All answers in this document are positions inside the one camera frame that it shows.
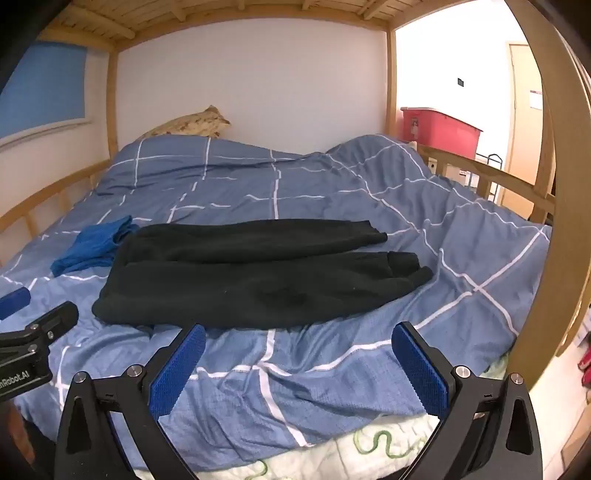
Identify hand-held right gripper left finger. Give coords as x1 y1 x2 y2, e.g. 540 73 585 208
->
54 323 207 480

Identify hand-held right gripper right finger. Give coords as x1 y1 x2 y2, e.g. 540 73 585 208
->
392 322 543 480

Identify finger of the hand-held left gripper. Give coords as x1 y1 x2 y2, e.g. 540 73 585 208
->
0 301 79 355
0 287 31 320

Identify black pants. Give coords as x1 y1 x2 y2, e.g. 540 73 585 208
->
91 219 435 331

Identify person's left forearm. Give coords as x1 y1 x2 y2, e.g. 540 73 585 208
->
0 401 52 480

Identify folded blue garment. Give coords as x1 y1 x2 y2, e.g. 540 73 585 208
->
51 216 141 278

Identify white green-patterned bed sheet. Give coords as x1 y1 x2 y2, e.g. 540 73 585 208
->
134 351 509 480

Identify blue checked blanket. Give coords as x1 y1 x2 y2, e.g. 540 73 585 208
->
0 134 553 468

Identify blue window blind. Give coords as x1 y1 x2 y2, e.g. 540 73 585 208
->
0 41 88 137

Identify red storage bin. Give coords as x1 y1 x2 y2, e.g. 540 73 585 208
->
400 107 484 160

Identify yellow patterned pillow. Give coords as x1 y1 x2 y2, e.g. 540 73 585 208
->
137 105 232 140

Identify beige door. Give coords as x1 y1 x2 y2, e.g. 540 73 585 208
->
508 42 544 209

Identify black wire rack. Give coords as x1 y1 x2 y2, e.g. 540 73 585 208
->
471 154 504 204

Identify wooden bunk bed frame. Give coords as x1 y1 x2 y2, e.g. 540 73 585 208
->
0 0 591 388

